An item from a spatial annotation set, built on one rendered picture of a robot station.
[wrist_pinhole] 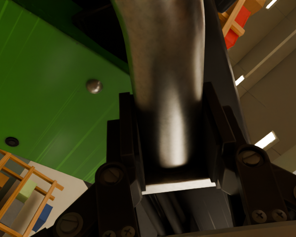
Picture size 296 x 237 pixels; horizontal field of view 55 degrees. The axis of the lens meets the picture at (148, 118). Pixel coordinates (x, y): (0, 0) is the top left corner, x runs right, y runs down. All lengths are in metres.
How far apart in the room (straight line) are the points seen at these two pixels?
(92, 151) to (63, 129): 0.03
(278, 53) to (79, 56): 7.67
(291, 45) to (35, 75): 7.71
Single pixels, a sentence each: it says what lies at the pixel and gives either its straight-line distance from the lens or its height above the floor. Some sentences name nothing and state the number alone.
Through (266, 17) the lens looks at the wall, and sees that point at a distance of 9.69.
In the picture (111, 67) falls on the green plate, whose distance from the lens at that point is 0.18.
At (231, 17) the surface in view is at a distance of 3.64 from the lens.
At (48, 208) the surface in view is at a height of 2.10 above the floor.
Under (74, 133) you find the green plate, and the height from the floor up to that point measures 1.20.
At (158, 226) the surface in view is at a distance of 0.28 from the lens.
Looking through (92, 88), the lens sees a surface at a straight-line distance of 0.19.
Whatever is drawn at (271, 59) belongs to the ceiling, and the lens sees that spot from 7.81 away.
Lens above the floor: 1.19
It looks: 14 degrees up
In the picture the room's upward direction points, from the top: 127 degrees clockwise
